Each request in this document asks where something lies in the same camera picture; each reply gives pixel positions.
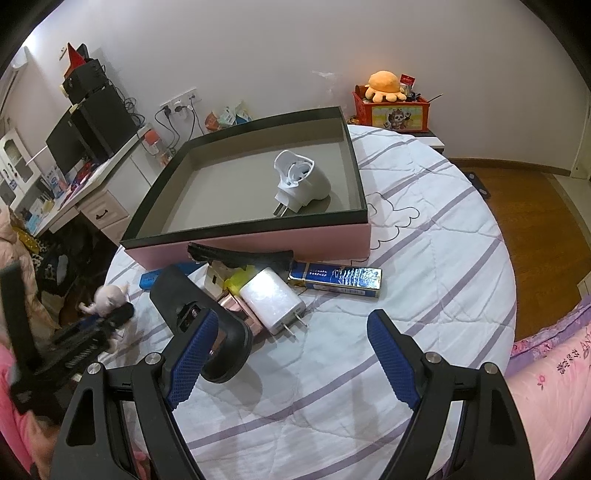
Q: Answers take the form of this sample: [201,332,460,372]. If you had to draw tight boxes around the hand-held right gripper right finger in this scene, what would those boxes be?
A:
[367,308,539,480]

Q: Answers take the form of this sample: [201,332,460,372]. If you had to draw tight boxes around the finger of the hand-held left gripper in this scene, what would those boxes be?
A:
[39,304,136,370]

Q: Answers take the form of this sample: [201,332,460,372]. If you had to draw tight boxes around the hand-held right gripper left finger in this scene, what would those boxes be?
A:
[50,308,220,480]

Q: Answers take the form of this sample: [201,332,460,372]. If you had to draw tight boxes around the pink pig figurine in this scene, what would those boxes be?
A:
[78,282,134,354]

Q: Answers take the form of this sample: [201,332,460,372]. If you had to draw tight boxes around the rose gold metal cylinder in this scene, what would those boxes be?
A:
[217,293,266,333]

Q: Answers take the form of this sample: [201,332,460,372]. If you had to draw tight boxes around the dark blue device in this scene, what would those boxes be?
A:
[141,262,206,291]

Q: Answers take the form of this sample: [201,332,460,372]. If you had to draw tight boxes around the white charger block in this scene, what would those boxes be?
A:
[239,268,309,336]

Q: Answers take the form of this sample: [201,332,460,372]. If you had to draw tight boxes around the pink box with dark rim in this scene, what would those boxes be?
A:
[119,106,371,271]

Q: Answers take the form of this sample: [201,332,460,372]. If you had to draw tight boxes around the dark patterned cloth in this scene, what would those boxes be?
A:
[32,217,121,324]

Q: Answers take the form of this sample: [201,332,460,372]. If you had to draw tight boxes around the peach padded jacket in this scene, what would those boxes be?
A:
[0,217,38,301]

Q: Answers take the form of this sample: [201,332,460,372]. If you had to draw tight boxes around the yellow plastic packet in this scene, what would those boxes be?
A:
[225,265,257,294]

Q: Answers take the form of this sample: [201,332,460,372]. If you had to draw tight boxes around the blue and gold cigarette pack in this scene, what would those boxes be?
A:
[287,263,383,300]

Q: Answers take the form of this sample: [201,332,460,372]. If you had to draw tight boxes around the white desk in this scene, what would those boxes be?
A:
[9,124,160,247]

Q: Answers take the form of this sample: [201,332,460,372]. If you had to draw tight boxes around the white quilt with purple stripes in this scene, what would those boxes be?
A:
[104,124,518,480]

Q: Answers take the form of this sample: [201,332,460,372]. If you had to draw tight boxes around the white glass door cabinet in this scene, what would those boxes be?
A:
[0,127,42,210]

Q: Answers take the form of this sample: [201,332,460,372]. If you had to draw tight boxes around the pink floral bedding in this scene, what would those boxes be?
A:
[505,295,591,480]

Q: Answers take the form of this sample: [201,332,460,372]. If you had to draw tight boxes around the black monitor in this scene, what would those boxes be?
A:
[45,111,93,178]

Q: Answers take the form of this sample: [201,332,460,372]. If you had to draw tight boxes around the bottle with orange cap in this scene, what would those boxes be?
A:
[141,128,167,162]

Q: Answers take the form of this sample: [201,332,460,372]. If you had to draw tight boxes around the large black speaker box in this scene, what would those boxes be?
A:
[69,85,139,164]

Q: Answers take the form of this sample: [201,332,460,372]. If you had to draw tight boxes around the red storage crate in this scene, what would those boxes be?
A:
[352,85,431,134]

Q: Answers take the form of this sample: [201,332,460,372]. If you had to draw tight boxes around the blue and white snack bag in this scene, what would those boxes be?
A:
[219,104,252,127]

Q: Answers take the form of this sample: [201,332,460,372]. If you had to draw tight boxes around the red triangular object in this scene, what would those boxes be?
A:
[65,42,86,75]

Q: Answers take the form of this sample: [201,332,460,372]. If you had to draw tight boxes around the orange octopus plush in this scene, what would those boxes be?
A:
[365,70,408,103]

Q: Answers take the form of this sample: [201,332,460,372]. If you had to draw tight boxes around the black metal bracket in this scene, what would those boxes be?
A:
[464,171,492,199]

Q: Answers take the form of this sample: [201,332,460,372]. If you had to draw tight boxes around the black power cables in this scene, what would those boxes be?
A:
[154,104,204,153]

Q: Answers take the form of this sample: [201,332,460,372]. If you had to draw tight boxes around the white wall socket strip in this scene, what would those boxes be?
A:
[159,89,202,112]

